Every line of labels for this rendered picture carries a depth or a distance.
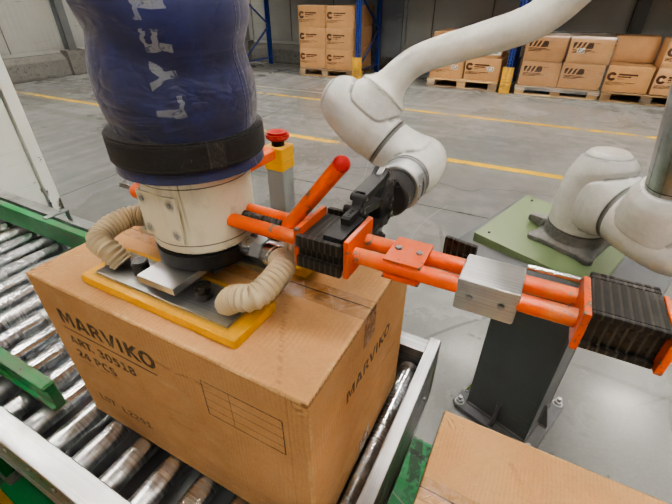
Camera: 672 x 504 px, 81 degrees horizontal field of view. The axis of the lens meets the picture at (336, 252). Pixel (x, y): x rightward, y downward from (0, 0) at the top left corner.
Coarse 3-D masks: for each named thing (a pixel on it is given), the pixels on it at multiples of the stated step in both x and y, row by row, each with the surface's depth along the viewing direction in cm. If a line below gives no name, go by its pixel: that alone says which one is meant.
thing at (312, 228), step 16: (320, 208) 58; (336, 208) 59; (304, 224) 54; (320, 224) 56; (368, 224) 55; (304, 240) 52; (320, 240) 51; (352, 240) 51; (304, 256) 54; (320, 256) 53; (336, 256) 51; (320, 272) 54; (336, 272) 52; (352, 272) 54
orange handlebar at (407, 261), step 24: (240, 216) 60; (288, 240) 56; (384, 240) 54; (408, 240) 53; (360, 264) 52; (384, 264) 50; (408, 264) 49; (432, 264) 52; (456, 264) 50; (456, 288) 47; (528, 288) 47; (552, 288) 46; (576, 288) 45; (528, 312) 44; (552, 312) 43; (576, 312) 42
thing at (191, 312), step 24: (144, 264) 65; (120, 288) 64; (144, 288) 64; (192, 288) 64; (216, 288) 64; (168, 312) 60; (192, 312) 59; (216, 312) 59; (240, 312) 59; (264, 312) 60; (216, 336) 56; (240, 336) 56
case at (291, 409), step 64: (64, 256) 76; (64, 320) 74; (128, 320) 61; (320, 320) 61; (384, 320) 72; (128, 384) 75; (192, 384) 61; (256, 384) 51; (320, 384) 51; (384, 384) 88; (192, 448) 75; (256, 448) 61; (320, 448) 57
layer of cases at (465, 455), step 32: (448, 416) 92; (448, 448) 86; (480, 448) 86; (512, 448) 86; (448, 480) 80; (480, 480) 80; (512, 480) 80; (544, 480) 80; (576, 480) 80; (608, 480) 80
